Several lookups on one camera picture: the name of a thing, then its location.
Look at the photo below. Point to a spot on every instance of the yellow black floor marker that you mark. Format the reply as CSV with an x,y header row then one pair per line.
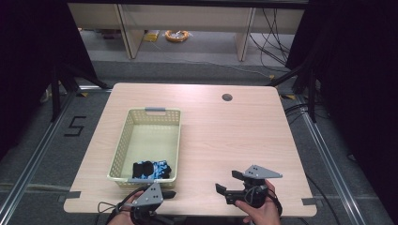
x,y
288,97
83,94

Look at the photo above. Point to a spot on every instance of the black metal stand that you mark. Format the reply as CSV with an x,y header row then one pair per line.
x,y
312,93
55,93

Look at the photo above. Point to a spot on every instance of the black curtain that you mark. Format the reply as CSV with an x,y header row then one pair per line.
x,y
359,78
28,62

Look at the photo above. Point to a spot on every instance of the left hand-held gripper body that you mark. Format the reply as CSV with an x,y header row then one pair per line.
x,y
151,197

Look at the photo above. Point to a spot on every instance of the pale yellow plastic basket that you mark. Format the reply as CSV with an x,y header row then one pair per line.
x,y
150,140

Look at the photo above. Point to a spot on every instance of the person's left hand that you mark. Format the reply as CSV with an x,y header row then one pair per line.
x,y
122,218

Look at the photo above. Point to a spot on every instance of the person's right hand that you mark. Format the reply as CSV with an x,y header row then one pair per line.
x,y
266,215

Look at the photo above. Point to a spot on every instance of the grey tape strip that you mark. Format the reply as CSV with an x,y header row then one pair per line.
x,y
309,201
71,195

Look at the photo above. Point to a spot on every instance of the white desk frame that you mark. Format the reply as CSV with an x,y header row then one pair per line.
x,y
187,18

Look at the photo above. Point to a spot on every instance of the blue camouflage fingerless glove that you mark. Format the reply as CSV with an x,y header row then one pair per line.
x,y
159,167

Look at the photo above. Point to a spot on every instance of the aluminium floor rail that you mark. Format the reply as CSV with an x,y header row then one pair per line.
x,y
328,162
34,159

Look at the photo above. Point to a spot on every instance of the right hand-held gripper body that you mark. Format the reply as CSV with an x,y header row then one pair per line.
x,y
261,172

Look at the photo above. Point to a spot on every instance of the yellow packet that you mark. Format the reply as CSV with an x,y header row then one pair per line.
x,y
151,36

